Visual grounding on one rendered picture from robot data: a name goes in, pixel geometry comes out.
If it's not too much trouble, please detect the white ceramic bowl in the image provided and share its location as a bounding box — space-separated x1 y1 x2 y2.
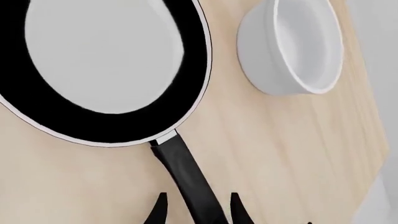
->
236 0 345 96

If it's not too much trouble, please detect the black frying pan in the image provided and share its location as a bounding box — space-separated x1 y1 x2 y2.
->
0 0 233 224

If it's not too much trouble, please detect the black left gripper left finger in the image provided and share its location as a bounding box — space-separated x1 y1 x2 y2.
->
144 192 169 224

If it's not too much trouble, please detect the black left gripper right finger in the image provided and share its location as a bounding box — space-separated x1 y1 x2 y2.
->
229 192 259 224

